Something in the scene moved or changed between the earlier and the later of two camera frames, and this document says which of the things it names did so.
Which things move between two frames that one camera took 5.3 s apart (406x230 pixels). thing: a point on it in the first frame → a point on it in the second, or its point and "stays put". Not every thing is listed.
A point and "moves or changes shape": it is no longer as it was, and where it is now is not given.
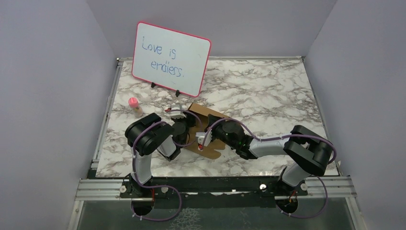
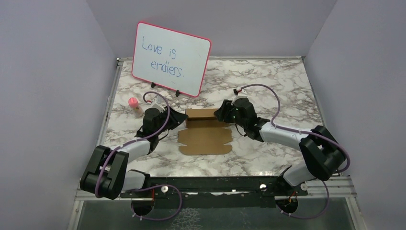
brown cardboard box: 201,112 moves or changes shape
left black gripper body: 187,121 → 163,116
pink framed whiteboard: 173,59 stays put
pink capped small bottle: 133,102 stays put
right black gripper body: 217,132 → 230,116
